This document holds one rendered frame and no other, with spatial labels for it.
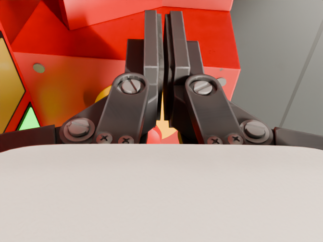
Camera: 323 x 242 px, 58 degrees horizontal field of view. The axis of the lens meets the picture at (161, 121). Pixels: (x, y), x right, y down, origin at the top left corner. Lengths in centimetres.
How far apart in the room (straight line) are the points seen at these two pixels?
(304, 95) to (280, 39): 33
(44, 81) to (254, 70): 107
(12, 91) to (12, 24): 23
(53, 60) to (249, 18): 94
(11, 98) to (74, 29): 7
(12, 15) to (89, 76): 24
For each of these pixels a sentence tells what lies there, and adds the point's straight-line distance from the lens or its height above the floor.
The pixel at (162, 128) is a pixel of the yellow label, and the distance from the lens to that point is 25.
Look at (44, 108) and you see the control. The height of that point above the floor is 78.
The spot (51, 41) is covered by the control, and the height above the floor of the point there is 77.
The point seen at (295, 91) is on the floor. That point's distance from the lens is 137.
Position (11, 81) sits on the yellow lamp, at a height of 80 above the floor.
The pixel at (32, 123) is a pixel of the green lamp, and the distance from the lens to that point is 25.
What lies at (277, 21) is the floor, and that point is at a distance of 113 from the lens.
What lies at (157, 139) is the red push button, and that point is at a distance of 22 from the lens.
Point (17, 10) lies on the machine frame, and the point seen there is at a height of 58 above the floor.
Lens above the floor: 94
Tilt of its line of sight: 41 degrees down
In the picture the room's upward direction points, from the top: 176 degrees counter-clockwise
